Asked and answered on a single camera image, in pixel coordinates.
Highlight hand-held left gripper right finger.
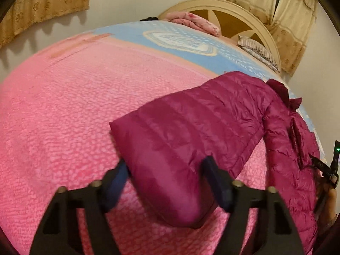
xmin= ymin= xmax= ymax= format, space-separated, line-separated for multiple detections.
xmin=200 ymin=155 xmax=305 ymax=255

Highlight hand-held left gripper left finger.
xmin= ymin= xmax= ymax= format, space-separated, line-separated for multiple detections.
xmin=29 ymin=160 xmax=131 ymax=255

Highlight magenta down jacket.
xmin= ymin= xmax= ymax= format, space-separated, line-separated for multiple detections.
xmin=109 ymin=71 xmax=323 ymax=255

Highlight person's right hand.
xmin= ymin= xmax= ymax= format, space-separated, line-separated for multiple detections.
xmin=323 ymin=187 xmax=339 ymax=227

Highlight pink textured blanket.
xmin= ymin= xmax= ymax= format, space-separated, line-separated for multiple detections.
xmin=0 ymin=33 xmax=319 ymax=255

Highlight striped pillow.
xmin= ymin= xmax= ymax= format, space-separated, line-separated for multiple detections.
xmin=237 ymin=37 xmax=281 ymax=72

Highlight blue printed bed sheet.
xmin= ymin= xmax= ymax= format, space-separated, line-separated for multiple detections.
xmin=92 ymin=20 xmax=326 ymax=160

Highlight pink floral folded quilt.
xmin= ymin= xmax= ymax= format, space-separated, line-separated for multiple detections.
xmin=163 ymin=11 xmax=222 ymax=38

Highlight cream wooden headboard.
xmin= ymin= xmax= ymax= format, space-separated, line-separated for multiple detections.
xmin=157 ymin=0 xmax=282 ymax=73

